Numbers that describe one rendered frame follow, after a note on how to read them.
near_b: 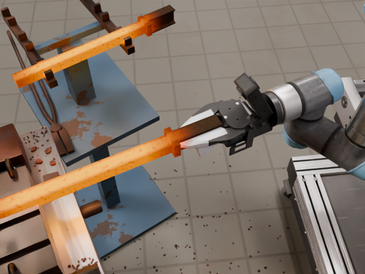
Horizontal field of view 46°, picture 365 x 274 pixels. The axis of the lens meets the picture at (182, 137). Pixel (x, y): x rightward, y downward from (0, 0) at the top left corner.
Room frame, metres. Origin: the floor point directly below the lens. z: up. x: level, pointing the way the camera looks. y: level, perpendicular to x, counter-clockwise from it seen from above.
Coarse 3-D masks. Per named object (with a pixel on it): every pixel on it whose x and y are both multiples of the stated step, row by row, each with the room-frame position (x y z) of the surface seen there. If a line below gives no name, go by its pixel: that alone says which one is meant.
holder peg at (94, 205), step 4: (96, 200) 0.42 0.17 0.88; (84, 204) 0.41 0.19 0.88; (88, 204) 0.41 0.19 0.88; (92, 204) 0.41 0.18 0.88; (96, 204) 0.41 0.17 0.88; (100, 204) 0.41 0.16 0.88; (80, 208) 0.40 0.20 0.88; (84, 208) 0.40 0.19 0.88; (88, 208) 0.40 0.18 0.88; (92, 208) 0.40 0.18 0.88; (96, 208) 0.40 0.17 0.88; (100, 208) 0.40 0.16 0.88; (84, 212) 0.39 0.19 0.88; (88, 212) 0.39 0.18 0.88; (92, 212) 0.39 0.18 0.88; (96, 212) 0.40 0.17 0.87; (100, 212) 0.40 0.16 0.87; (84, 216) 0.39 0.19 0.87; (88, 216) 0.39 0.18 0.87
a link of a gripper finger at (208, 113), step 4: (204, 112) 0.54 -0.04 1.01; (208, 112) 0.54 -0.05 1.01; (212, 112) 0.54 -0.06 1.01; (196, 116) 0.53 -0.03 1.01; (200, 116) 0.53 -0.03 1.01; (204, 116) 0.53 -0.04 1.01; (208, 116) 0.53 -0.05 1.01; (188, 120) 0.52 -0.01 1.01; (192, 120) 0.52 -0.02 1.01; (196, 120) 0.52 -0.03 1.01; (184, 124) 0.51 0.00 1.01
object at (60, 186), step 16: (192, 128) 0.49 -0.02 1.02; (208, 128) 0.49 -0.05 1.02; (144, 144) 0.46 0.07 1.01; (160, 144) 0.46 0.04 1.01; (176, 144) 0.45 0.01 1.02; (112, 160) 0.42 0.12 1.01; (128, 160) 0.42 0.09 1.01; (144, 160) 0.43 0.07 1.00; (64, 176) 0.39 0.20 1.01; (80, 176) 0.39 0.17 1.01; (96, 176) 0.39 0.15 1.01; (112, 176) 0.41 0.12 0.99; (32, 192) 0.36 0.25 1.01; (48, 192) 0.36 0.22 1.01; (64, 192) 0.37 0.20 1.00; (0, 208) 0.33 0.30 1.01; (16, 208) 0.33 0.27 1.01
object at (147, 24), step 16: (144, 16) 0.91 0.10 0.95; (160, 16) 0.91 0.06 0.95; (112, 32) 0.86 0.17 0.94; (128, 32) 0.86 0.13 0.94; (144, 32) 0.88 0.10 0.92; (80, 48) 0.80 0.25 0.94; (96, 48) 0.80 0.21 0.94; (48, 64) 0.74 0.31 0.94; (64, 64) 0.75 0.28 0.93; (16, 80) 0.69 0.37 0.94; (32, 80) 0.71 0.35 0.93
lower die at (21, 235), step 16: (0, 176) 0.40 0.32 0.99; (16, 176) 0.40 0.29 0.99; (0, 192) 0.37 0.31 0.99; (16, 192) 0.37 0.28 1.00; (32, 208) 0.34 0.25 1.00; (0, 224) 0.31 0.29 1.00; (16, 224) 0.31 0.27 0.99; (32, 224) 0.31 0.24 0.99; (48, 224) 0.35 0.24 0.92; (0, 240) 0.29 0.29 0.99; (16, 240) 0.29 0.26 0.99; (32, 240) 0.29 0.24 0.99; (48, 240) 0.29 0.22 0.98; (0, 256) 0.26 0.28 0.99; (16, 256) 0.26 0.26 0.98; (32, 256) 0.26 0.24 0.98; (48, 256) 0.26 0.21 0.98; (0, 272) 0.24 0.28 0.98; (16, 272) 0.24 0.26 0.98; (32, 272) 0.24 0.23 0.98; (48, 272) 0.24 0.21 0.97; (64, 272) 0.26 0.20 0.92
